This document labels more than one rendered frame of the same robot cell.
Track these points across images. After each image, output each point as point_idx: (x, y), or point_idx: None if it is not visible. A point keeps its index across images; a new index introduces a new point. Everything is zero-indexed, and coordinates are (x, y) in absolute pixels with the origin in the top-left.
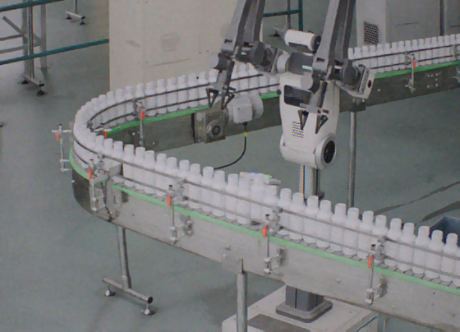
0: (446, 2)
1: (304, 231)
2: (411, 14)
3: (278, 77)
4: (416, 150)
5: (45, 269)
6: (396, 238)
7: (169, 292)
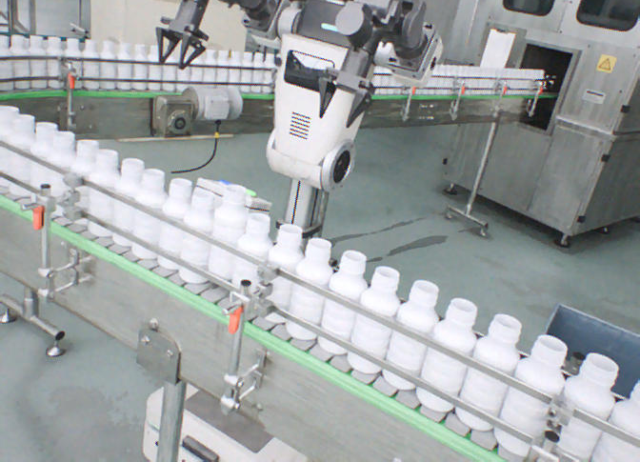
0: None
1: (323, 326)
2: None
3: (277, 45)
4: (371, 183)
5: None
6: (601, 414)
7: None
